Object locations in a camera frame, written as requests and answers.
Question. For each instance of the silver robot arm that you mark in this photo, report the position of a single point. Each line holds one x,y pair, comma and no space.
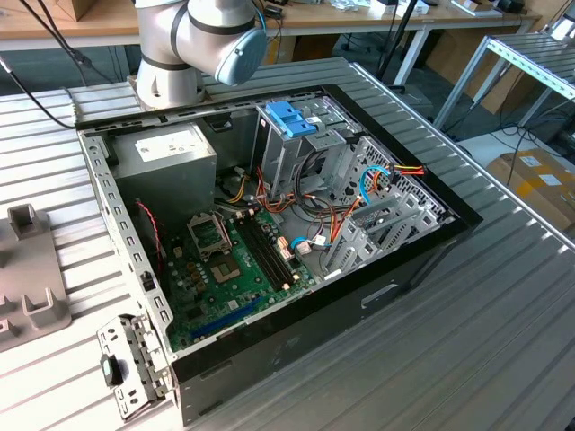
161,40

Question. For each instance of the grey metal disk bay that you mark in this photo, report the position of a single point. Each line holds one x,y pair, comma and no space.
346,251

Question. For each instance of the white orange board connectors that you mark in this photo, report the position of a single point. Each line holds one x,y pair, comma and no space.
285,249

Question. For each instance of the black RAM slot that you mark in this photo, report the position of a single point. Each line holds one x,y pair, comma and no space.
265,252
271,249
260,253
276,247

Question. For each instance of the grey metal drive cage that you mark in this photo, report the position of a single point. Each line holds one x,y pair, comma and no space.
278,157

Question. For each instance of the CPU socket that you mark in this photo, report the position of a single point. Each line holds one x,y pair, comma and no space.
224,271

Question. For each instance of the blue plastic drive latch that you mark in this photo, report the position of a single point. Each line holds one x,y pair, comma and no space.
289,119

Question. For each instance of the green motherboard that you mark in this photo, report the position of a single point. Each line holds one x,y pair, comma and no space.
211,310

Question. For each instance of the grey power supply unit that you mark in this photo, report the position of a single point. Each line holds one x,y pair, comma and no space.
170,179

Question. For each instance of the blue expansion slot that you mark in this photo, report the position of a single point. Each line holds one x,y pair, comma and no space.
224,321

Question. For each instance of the open black PC case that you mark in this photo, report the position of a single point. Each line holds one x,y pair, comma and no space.
314,336

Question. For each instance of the black case fan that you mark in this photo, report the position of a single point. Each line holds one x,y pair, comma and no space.
146,233

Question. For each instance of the yellowish cardboard box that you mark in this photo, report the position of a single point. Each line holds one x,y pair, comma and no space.
314,47

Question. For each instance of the long wooden desk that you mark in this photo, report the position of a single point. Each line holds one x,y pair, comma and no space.
341,20

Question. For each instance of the metal expansion card retainer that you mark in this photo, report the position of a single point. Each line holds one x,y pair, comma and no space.
139,354

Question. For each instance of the small black device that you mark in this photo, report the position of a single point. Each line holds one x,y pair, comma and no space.
273,11

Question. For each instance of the black tripod stand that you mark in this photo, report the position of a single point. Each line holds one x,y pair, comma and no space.
395,40

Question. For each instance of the cardboard box with labels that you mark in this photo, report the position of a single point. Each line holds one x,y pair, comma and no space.
530,179

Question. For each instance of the grey plastic parts rack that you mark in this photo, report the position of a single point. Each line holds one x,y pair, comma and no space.
27,251

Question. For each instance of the small cardboard trays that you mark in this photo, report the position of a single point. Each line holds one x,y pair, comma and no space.
476,8

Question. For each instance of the brown cardboard box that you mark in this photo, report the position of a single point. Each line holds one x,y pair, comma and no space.
76,6

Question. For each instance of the small black box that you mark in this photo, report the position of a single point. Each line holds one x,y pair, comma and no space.
512,5

